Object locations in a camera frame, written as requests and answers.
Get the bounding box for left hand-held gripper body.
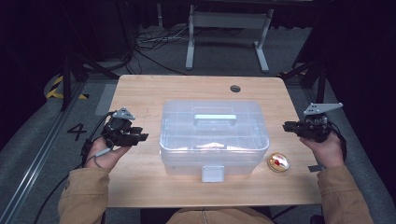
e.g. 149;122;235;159
101;106;140;147

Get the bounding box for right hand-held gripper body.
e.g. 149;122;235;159
298;102;344;144

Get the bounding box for clear plastic storage box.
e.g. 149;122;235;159
159;99;271;184

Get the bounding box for person's left hand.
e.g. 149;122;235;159
85;136;132;172

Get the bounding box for person's right hand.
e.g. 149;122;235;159
299;132;346;169

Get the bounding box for black metal stand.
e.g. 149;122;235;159
60;51;121;112
277;58;329;105

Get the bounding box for yellow black floor tape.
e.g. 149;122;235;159
45;75;90;101

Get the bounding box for grey cable with white plug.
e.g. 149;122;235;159
92;147;113;170

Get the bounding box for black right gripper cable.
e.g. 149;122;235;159
329;121;348;163

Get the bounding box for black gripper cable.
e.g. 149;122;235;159
329;121;348;163
33;111;117;224

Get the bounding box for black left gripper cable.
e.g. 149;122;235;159
33;111;117;224

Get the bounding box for bundle of floor cables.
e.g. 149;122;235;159
133;23;191;77

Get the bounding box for aluminium floor rail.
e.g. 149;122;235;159
0;81;86;224

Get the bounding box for white metal desk frame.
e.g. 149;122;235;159
185;4;275;74

